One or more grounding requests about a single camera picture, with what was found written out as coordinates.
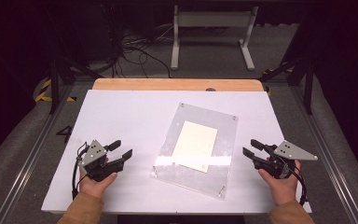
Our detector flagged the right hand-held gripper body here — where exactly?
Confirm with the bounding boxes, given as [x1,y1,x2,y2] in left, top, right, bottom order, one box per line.
[253,140,319,180]

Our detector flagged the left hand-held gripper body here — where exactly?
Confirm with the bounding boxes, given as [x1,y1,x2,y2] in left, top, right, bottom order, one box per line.
[77,139,126,183]

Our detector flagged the art print card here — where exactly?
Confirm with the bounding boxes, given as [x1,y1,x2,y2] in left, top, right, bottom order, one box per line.
[171,119,219,175]

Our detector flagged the clear acrylic photo frame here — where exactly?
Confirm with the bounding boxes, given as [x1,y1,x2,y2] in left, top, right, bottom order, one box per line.
[149,102,240,201]

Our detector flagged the person's left hand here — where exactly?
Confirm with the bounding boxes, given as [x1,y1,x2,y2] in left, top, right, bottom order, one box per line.
[78,157,118,200]

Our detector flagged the person's right hand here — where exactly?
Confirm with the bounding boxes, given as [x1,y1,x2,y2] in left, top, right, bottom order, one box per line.
[257,158,302,206]

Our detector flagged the white board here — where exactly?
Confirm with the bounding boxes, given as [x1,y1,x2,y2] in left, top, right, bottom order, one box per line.
[40,89,312,216]

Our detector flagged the black metal stand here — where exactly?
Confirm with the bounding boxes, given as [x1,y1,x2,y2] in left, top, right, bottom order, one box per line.
[259,55,316,116]
[45,6,105,115]

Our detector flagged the wooden table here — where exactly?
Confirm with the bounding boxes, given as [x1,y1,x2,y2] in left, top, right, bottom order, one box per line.
[91,77,265,92]

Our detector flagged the yellow black hazard tape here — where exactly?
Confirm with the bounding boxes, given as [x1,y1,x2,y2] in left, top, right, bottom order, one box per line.
[34,77,77,104]
[262,65,295,97]

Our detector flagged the left hand-held gripper black cable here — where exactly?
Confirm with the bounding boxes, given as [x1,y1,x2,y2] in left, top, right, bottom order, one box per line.
[71,141,90,200]

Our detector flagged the hand-held gripper black cable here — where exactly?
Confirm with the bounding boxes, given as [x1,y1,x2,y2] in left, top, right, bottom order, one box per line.
[287,161,308,207]
[71,141,90,200]

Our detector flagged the right hand-held gripper black cable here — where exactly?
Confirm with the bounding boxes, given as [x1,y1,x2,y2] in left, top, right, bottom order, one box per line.
[287,161,308,207]

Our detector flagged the aluminium floor rail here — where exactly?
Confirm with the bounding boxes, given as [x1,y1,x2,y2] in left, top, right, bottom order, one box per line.
[0,83,76,224]
[288,85,358,224]

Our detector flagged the tangle of black floor cables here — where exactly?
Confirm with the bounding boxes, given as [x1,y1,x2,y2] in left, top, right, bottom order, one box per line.
[101,6,181,78]

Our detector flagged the white metal desk frame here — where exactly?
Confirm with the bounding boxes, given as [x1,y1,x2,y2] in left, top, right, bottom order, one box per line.
[171,4,260,72]

